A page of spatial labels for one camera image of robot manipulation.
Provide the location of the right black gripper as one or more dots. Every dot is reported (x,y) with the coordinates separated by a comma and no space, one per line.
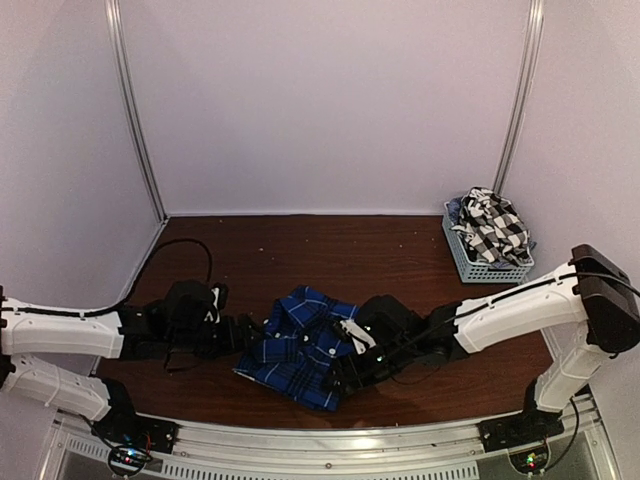
(361,379)

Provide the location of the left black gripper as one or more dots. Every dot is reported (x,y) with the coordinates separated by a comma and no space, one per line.
(232,345)

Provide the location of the blue plaid long sleeve shirt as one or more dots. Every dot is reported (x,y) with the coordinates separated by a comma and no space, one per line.
(298,347)

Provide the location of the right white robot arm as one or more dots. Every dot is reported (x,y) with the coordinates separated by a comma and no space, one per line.
(589,291)

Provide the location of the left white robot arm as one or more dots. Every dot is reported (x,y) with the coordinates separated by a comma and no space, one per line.
(189,319)

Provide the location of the light blue perforated basket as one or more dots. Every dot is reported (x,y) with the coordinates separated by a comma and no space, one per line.
(480,272)

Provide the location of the left circuit board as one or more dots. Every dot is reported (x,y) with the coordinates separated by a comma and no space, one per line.
(124,460)

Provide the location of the circuit board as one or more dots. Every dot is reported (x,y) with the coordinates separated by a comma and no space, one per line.
(124,460)
(529,461)

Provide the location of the light blue checked shirt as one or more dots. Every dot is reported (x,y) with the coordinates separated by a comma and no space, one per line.
(457,211)

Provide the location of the right circuit board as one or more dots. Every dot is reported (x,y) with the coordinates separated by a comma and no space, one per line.
(529,461)

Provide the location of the black white checked shirt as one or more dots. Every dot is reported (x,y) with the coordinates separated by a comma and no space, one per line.
(494,232)

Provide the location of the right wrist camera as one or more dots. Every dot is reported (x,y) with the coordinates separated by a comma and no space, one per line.
(358,336)

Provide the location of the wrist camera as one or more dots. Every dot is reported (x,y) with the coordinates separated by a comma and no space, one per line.
(219,293)
(358,336)

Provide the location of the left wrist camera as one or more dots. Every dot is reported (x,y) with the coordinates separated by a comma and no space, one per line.
(219,293)

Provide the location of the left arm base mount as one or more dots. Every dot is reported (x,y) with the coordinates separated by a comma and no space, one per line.
(122,424)

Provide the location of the front aluminium rail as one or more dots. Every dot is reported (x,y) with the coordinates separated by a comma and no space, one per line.
(446,450)

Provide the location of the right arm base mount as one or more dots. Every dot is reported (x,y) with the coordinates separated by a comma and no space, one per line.
(528,426)

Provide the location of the left aluminium frame post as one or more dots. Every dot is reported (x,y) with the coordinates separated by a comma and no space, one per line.
(133,119)

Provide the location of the aluminium frame post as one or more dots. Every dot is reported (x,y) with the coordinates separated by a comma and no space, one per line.
(133,119)
(530,55)

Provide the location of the right aluminium frame post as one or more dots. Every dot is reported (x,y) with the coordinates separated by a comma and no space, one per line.
(530,55)

